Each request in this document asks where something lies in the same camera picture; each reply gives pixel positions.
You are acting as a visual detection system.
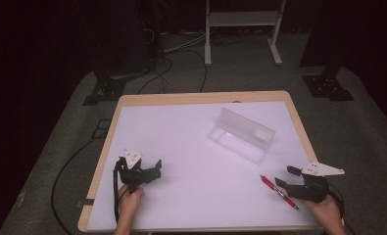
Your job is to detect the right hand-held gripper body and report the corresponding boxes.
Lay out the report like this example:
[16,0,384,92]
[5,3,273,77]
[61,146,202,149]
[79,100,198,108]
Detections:
[285,162,346,204]

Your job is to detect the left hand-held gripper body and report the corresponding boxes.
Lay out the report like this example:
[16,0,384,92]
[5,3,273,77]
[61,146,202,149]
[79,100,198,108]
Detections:
[116,149,156,194]

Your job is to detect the red pen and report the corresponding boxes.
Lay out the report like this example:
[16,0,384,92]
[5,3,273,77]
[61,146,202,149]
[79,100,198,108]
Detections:
[259,174,301,212]

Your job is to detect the clear plastic pencil case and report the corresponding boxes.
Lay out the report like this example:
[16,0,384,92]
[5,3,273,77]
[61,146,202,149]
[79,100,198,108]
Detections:
[207,107,277,166]

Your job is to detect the person's right hand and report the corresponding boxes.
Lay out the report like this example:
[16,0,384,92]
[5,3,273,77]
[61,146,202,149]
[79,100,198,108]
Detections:
[302,195,343,226]

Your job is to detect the person's left hand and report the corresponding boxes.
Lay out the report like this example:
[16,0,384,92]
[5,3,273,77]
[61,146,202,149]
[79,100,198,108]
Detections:
[118,183,145,214]

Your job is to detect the white table mat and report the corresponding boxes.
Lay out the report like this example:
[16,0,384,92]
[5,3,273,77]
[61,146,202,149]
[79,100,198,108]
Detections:
[86,101,323,233]

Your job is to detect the black tape strip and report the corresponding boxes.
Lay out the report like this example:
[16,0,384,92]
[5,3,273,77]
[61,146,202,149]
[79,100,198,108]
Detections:
[74,198,95,210]

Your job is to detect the wooden table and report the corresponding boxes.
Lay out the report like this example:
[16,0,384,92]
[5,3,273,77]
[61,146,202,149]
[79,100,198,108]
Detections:
[76,90,346,234]

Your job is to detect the black stand base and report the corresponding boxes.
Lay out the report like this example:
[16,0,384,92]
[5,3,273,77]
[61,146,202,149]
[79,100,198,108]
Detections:
[301,64,356,103]
[81,68,150,107]

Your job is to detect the grey floor tape piece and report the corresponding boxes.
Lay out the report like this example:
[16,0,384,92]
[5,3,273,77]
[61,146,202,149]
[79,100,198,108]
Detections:
[15,190,27,209]

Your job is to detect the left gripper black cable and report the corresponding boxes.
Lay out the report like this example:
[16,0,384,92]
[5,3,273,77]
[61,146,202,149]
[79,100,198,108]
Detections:
[113,159,130,225]

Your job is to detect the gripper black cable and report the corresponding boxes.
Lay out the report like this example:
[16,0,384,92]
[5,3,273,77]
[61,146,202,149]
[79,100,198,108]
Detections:
[327,183,347,227]
[113,159,130,225]

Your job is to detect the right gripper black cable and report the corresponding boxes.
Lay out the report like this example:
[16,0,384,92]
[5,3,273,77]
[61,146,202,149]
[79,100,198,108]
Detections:
[327,183,347,227]

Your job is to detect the long black floor cable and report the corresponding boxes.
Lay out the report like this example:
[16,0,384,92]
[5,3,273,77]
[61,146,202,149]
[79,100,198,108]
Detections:
[51,136,100,235]

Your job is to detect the white floor cables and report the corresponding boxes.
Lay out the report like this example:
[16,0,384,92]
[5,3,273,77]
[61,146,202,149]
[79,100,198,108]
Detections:
[162,29,212,55]

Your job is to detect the white metal stand frame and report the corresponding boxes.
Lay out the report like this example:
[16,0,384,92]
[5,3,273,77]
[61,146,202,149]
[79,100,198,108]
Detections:
[204,0,287,68]

